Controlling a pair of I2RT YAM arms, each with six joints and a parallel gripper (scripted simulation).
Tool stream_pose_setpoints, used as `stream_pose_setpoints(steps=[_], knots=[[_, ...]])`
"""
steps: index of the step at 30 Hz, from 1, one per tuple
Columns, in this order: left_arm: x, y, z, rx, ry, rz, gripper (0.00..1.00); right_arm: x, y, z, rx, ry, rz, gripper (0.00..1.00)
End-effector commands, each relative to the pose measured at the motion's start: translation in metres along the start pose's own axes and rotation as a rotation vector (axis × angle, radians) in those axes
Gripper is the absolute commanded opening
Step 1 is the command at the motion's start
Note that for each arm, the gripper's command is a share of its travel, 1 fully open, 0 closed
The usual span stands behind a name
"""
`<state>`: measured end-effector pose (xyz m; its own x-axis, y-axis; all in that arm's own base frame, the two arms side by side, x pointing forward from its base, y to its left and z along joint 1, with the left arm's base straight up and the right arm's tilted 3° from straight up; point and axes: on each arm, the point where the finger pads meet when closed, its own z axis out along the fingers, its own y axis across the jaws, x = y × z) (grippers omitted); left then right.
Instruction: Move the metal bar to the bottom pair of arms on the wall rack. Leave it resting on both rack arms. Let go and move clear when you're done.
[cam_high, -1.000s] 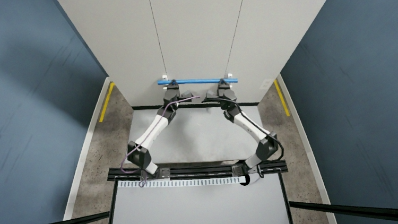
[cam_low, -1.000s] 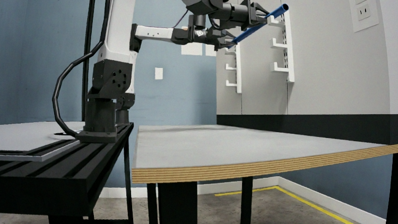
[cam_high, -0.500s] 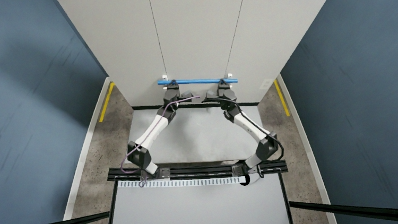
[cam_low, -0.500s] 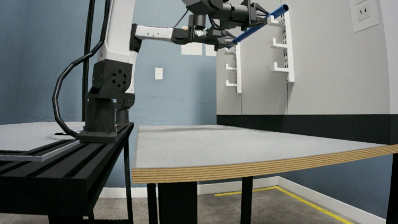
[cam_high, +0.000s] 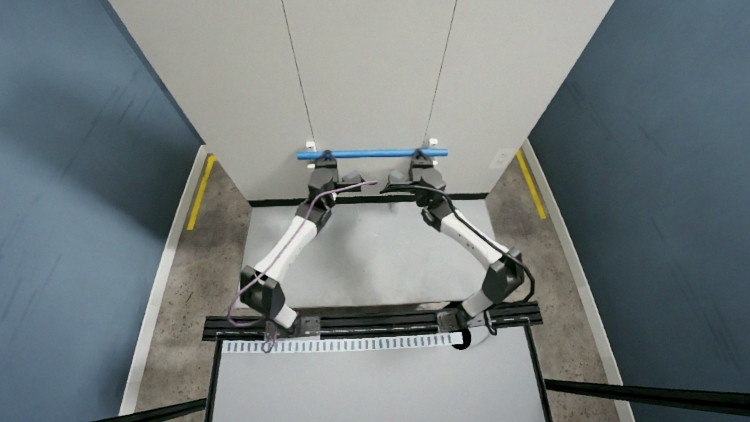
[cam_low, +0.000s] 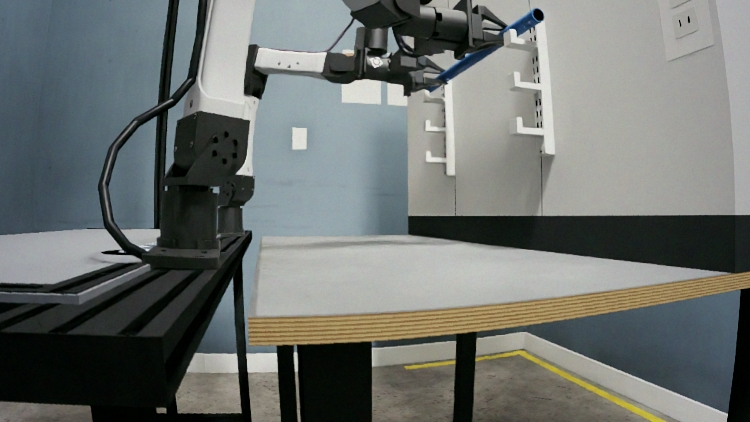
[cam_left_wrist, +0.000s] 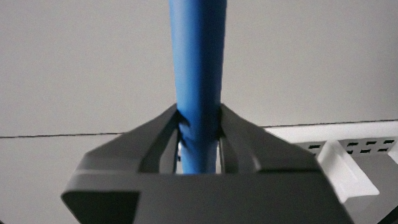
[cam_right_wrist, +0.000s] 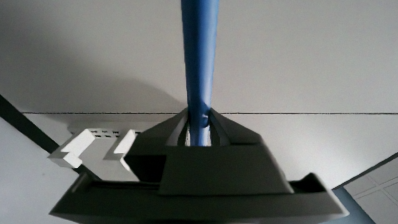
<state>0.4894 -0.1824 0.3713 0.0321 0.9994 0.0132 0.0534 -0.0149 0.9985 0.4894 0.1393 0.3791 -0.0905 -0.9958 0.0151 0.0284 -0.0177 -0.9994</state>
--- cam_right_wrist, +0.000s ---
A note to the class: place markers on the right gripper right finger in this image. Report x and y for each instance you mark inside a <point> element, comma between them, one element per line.
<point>224,131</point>

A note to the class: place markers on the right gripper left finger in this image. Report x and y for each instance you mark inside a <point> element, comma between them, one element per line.
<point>173,131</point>

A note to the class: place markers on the blue metal bar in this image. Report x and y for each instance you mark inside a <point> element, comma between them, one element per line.
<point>199,26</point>

